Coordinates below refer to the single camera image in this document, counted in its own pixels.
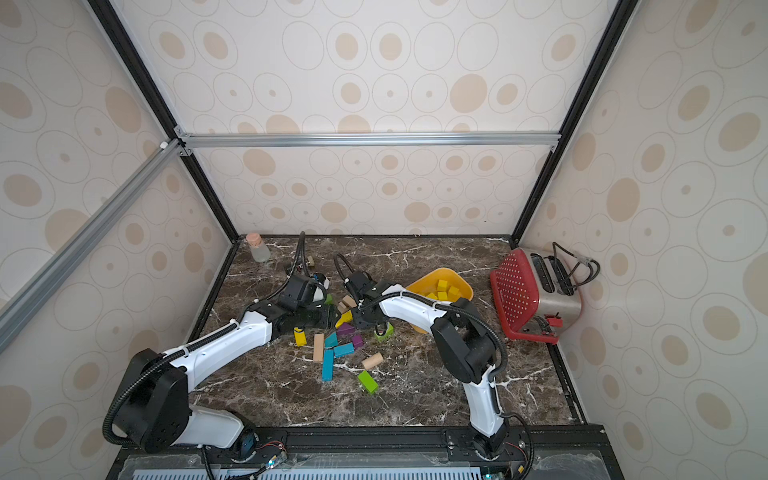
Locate long speckled yellow block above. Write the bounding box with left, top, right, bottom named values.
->
left=335, top=310, right=354, bottom=329

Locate natural wood rectangular block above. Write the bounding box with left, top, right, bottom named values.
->
left=341, top=295, right=357, bottom=309

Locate green rainbow arch block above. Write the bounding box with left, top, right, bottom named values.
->
left=374, top=322, right=394, bottom=342

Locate purple triangle block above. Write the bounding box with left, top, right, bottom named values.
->
left=336, top=323, right=355, bottom=336

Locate yellow block left short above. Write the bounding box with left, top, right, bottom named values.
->
left=293, top=327, right=308, bottom=347

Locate long natural wood block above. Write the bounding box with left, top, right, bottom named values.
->
left=313, top=333, right=325, bottom=363

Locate teal block right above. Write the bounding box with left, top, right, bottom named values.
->
left=333, top=343, right=355, bottom=358

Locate teal block left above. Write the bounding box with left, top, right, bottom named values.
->
left=324, top=332, right=339, bottom=349

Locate natural wood cylinder block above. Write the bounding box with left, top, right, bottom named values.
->
left=362, top=353, right=384, bottom=370

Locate yellow plastic tray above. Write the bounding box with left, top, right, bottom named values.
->
left=407, top=268, right=474, bottom=302

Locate clear bottle pink cap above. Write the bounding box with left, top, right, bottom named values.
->
left=245, top=232, right=271, bottom=263

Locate green block front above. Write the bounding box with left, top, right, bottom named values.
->
left=358, top=371, right=379, bottom=394

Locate long teal block front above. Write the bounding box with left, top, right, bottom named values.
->
left=321, top=350, right=335, bottom=382

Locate red polka dot toaster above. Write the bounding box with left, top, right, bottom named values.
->
left=490, top=247, right=583, bottom=344

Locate aluminium frame bar back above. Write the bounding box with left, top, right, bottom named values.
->
left=181, top=131, right=560, bottom=148

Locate aluminium frame bar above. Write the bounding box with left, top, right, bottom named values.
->
left=1, top=139, right=182, bottom=350
left=181, top=131, right=560, bottom=148

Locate aluminium frame bar left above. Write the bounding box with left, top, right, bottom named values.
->
left=1, top=139, right=182, bottom=350

